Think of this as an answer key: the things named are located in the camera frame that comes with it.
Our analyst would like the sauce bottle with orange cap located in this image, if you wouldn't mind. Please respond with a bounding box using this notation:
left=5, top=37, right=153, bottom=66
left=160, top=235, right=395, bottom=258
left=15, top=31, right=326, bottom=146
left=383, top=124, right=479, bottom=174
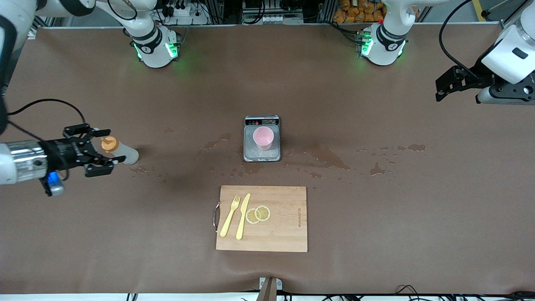
left=101, top=136, right=139, bottom=166

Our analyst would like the yellow plastic fork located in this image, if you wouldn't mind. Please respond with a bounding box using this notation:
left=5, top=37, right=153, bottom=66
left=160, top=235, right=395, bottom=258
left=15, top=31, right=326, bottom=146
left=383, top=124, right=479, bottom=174
left=220, top=195, right=242, bottom=237

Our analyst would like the wooden cutting board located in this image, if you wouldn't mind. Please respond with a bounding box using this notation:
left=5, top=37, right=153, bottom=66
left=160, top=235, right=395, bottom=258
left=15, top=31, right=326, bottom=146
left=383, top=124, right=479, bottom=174
left=213, top=186, right=308, bottom=253

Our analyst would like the silver kitchen scale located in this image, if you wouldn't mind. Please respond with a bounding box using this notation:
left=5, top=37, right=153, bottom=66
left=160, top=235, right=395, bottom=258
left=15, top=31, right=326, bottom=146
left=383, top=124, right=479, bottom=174
left=243, top=115, right=281, bottom=162

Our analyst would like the pink plastic cup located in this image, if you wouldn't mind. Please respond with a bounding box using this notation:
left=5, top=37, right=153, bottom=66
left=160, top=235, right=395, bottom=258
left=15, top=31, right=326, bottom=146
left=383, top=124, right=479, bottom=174
left=253, top=126, right=275, bottom=150

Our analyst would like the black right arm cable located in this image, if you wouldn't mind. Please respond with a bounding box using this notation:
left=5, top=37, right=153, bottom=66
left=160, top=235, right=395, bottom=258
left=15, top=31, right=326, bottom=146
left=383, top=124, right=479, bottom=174
left=6, top=99, right=87, bottom=140

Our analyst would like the black cables bundle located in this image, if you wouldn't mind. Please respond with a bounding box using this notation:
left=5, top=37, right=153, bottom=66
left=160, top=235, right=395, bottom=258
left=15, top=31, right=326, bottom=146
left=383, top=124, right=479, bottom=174
left=393, top=285, right=535, bottom=301

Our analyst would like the yellow plastic knife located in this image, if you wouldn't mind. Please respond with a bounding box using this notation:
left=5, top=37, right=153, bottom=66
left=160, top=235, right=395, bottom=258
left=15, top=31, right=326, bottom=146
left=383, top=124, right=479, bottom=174
left=235, top=193, right=251, bottom=240

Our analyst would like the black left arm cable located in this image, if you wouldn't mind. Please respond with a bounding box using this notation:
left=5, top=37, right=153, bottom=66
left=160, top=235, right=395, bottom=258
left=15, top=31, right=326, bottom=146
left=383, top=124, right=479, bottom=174
left=439, top=0, right=481, bottom=79

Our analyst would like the white power strip with plugs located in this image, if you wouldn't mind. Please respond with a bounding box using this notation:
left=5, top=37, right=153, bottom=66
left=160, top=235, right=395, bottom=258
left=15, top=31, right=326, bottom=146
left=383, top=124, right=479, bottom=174
left=157, top=3, right=209, bottom=25

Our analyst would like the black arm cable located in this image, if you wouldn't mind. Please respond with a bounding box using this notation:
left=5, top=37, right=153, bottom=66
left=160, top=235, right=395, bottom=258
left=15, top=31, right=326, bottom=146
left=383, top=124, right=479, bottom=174
left=6, top=99, right=87, bottom=140
left=439, top=0, right=481, bottom=79

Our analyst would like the brown table cover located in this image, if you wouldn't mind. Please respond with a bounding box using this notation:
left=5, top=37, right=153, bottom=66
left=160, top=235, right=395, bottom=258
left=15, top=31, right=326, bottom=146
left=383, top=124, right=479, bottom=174
left=0, top=23, right=535, bottom=295

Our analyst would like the orange snack packets pile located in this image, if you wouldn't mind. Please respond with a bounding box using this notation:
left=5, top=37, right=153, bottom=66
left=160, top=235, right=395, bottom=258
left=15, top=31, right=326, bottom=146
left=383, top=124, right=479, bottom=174
left=333, top=0, right=420, bottom=23

